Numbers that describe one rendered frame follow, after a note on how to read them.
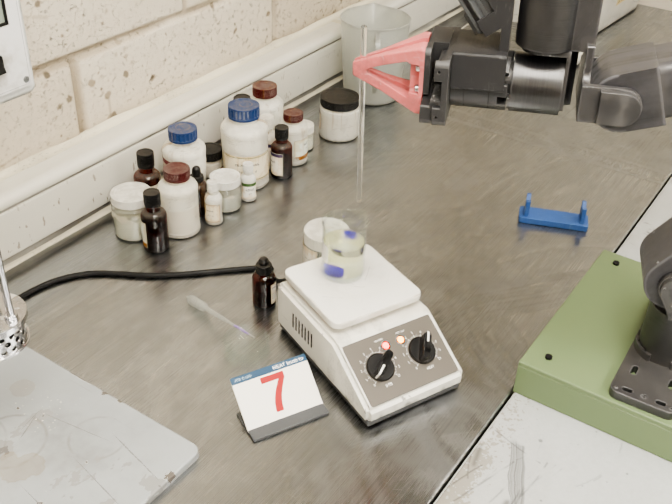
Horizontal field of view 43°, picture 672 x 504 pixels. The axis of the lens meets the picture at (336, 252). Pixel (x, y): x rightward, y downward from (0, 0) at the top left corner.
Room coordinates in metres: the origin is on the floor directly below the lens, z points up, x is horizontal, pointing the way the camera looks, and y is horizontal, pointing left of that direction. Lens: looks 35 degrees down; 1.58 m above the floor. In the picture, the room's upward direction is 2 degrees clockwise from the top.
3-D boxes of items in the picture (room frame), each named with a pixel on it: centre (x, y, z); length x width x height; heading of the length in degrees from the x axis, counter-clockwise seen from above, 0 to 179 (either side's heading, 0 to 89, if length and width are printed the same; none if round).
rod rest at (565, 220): (1.09, -0.32, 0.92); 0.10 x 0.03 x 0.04; 79
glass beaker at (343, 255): (0.82, -0.01, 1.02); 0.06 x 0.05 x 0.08; 144
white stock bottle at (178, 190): (1.02, 0.22, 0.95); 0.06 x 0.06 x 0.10
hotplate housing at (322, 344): (0.78, -0.03, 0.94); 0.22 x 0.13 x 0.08; 33
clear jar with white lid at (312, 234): (0.92, 0.01, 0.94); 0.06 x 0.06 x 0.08
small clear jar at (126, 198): (1.01, 0.28, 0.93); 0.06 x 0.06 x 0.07
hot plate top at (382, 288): (0.80, -0.02, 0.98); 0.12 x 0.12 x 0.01; 33
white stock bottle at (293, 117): (1.24, 0.08, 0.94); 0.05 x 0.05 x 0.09
